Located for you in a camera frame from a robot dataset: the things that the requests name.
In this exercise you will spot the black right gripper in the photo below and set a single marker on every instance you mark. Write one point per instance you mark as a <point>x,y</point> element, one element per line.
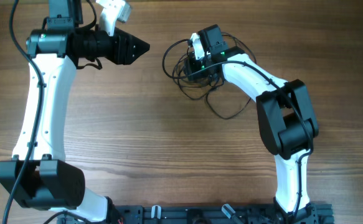
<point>192,68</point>

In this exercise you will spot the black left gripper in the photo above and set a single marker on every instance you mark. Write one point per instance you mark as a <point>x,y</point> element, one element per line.
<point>123,47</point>

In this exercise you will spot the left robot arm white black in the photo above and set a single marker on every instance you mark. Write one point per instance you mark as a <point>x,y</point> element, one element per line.
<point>37,176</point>

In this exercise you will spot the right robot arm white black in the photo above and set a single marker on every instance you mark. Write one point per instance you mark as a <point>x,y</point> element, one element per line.
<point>286,119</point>

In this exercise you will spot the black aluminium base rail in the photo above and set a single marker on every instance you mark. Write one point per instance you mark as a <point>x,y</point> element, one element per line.
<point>259,213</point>

